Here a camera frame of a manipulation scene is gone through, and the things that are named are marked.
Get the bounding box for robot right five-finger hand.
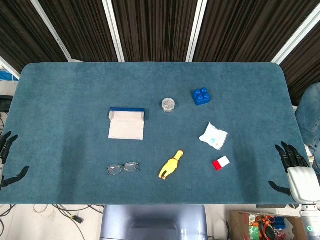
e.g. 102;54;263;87
268;141;320;204

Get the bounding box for white plastic packet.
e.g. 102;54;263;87
199;121;229;151

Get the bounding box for grey table control panel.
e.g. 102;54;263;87
256;204;288;209

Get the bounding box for blue glasses case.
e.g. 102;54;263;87
107;107;147;141

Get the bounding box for robot left five-finger hand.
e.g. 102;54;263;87
0;131;30;192

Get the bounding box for person in blue jeans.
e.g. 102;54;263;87
294;82;320;173

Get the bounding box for blue toy building block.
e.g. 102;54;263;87
191;87;211;107

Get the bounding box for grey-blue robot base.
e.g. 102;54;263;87
99;204;208;240

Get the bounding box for black floor cable with plug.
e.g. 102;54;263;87
52;204;86;240

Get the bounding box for clear jar of clips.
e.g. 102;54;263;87
161;97;176;113

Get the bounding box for dark brown pleated curtain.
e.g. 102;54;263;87
0;0;320;106

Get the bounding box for teal fabric table cover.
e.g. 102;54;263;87
0;62;312;206

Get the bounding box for red and white block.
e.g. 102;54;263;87
212;155;231;172

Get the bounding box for black box device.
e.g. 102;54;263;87
0;94;13;113

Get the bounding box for eyeglasses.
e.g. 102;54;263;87
106;161;141;177

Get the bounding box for cardboard box of toys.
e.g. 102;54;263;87
229;210;307;240

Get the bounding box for yellow rubber chicken toy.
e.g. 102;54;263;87
157;149;185;180

